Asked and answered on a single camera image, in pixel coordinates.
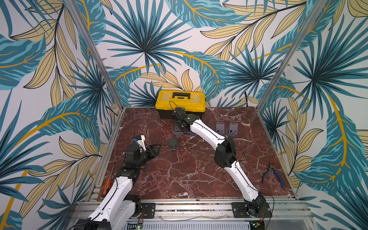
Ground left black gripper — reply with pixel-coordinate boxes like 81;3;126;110
136;143;161;168

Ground lavender stand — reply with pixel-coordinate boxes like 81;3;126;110
216;123;225;135
228;122;239;137
172;123;187;136

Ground dark grey stand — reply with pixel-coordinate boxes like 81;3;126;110
167;138;179;150

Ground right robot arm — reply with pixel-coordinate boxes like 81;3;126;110
172;107;273;218

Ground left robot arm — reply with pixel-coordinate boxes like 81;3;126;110
70;143;162;230

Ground yellow black toolbox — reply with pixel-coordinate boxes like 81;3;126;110
155;90;206;119

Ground white perforated vent panel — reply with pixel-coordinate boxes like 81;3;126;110
122;221;251;230

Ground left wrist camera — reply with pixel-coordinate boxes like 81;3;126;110
133;135;146;151

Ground orange handled screwdriver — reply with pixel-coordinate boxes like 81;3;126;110
102;164;115;198

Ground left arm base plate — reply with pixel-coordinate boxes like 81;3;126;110
133;203;156;219

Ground aluminium front rail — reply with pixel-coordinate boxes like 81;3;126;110
71;199;312;222

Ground blue handled pliers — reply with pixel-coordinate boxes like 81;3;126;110
262;163;285;189

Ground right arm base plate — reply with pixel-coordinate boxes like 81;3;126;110
231;202;273;219

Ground left aluminium frame post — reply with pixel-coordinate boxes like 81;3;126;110
65;0;124;111

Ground aluminium frame post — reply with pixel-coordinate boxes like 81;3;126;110
256;0;327;112
65;0;124;111

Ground right aluminium frame post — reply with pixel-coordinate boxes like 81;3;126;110
256;0;327;112

